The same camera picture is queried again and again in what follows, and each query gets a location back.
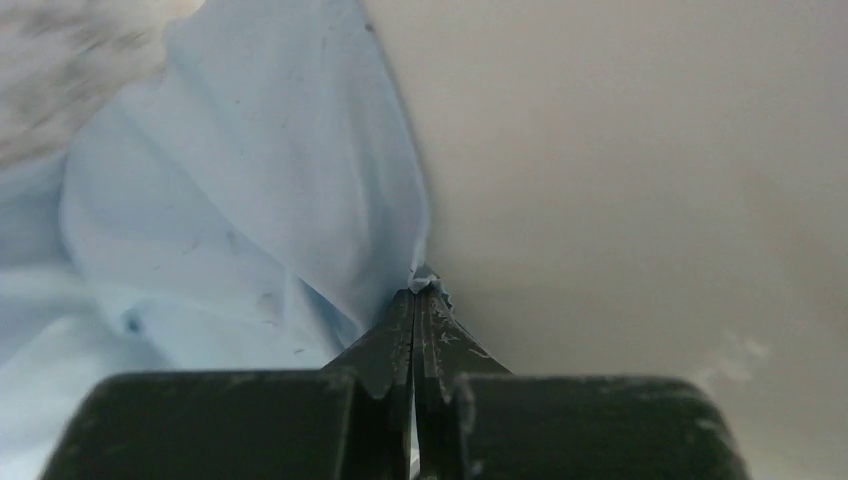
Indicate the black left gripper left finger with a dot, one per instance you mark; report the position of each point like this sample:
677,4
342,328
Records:
347,420

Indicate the floral patterned table mat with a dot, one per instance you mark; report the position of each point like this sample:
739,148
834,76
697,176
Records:
61,61

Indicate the cream white pillow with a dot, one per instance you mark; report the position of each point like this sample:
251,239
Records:
646,187

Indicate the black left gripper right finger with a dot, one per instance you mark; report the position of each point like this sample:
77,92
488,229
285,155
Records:
478,420

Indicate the light blue pillowcase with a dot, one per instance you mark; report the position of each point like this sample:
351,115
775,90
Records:
252,204

